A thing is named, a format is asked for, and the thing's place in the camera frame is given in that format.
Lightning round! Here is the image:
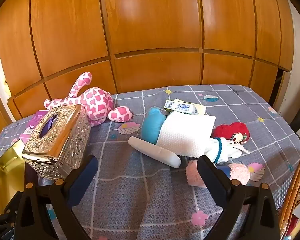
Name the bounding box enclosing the rattan chair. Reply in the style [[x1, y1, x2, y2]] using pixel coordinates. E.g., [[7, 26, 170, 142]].
[[279, 145, 300, 240]]

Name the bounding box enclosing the pale mesh fabric roll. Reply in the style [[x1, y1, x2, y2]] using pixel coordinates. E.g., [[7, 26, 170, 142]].
[[128, 136, 182, 169]]

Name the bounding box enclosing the pink fluffy sock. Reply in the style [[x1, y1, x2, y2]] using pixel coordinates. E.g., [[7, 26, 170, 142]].
[[185, 162, 251, 188]]

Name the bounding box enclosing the red-haired doll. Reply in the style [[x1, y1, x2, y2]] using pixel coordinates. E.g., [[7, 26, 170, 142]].
[[211, 122, 251, 155]]

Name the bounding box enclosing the white textured towel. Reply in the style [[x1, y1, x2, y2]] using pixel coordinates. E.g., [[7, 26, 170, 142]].
[[156, 112, 216, 158]]

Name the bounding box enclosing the purple cardboard box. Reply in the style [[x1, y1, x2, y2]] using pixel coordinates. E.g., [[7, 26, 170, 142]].
[[19, 110, 49, 140]]

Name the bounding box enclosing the silver embossed tissue box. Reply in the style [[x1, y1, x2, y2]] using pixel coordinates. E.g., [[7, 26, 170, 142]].
[[22, 104, 92, 180]]

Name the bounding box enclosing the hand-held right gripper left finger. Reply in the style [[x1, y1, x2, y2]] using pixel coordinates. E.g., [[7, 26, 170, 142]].
[[15, 155, 99, 240]]

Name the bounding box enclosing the blue plush toy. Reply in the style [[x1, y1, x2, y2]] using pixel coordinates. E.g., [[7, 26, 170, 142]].
[[140, 106, 168, 145]]

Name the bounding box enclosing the wooden wardrobe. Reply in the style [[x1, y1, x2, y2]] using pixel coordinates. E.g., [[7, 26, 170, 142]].
[[0, 0, 294, 123]]

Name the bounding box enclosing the pink spotted plush toy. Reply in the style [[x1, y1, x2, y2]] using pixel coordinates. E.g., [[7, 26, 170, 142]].
[[43, 72, 133, 128]]

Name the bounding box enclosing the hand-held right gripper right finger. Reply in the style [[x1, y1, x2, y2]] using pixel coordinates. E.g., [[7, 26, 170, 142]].
[[197, 155, 282, 240]]

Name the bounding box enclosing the white knit glove blue band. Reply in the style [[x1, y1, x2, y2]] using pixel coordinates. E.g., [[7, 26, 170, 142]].
[[204, 137, 240, 166]]

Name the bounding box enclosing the gold box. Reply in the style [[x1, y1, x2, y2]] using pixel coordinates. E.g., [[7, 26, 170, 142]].
[[0, 140, 28, 188]]

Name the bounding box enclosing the blue tissue pack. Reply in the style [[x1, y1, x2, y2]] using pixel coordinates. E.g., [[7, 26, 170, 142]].
[[176, 102, 199, 115]]

